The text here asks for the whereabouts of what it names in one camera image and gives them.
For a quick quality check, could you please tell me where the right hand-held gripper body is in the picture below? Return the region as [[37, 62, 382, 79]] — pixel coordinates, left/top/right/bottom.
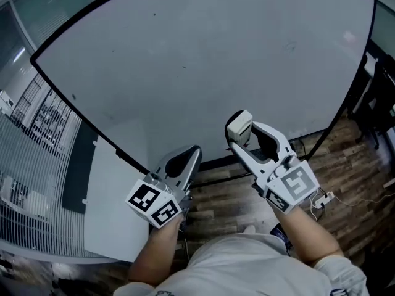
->
[[252, 154, 320, 214]]

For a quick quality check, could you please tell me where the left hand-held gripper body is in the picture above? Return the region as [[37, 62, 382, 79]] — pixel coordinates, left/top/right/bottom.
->
[[125, 171, 193, 229]]

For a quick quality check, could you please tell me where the white block eraser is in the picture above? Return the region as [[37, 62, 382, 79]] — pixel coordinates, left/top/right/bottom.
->
[[227, 109, 254, 144]]

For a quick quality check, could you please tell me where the black-framed whiteboard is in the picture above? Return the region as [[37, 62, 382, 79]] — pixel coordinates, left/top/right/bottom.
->
[[30, 0, 378, 178]]

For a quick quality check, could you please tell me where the person's left forearm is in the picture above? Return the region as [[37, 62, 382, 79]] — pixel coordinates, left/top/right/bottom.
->
[[127, 216, 183, 287]]

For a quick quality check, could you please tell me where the person's right forearm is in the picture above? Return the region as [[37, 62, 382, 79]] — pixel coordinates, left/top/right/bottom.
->
[[273, 204, 345, 267]]

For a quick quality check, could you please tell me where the black whiteboard stand bar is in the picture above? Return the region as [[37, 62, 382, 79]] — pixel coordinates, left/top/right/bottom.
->
[[190, 128, 328, 188]]

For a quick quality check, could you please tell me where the white desk panel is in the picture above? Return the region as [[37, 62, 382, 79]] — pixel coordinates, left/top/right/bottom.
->
[[82, 133, 152, 263]]

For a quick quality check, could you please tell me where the white power strip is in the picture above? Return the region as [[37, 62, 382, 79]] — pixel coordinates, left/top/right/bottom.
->
[[314, 191, 336, 210]]

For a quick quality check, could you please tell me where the dark blue device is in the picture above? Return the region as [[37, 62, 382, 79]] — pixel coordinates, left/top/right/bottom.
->
[[269, 223, 293, 252]]

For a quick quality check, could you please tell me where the black flat panel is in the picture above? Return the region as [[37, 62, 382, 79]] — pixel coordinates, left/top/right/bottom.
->
[[60, 119, 100, 215]]

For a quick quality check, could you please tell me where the person's white shirt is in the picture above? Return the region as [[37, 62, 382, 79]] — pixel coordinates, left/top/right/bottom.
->
[[113, 232, 370, 296]]

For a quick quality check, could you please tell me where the black office chair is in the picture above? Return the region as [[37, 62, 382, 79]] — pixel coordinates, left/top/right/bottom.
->
[[347, 53, 395, 151]]

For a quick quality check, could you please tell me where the white slatted partition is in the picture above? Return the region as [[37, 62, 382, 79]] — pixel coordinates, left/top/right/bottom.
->
[[0, 112, 95, 258]]

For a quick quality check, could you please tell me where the thin white cable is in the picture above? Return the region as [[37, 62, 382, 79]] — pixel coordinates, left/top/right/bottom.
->
[[333, 192, 395, 207]]

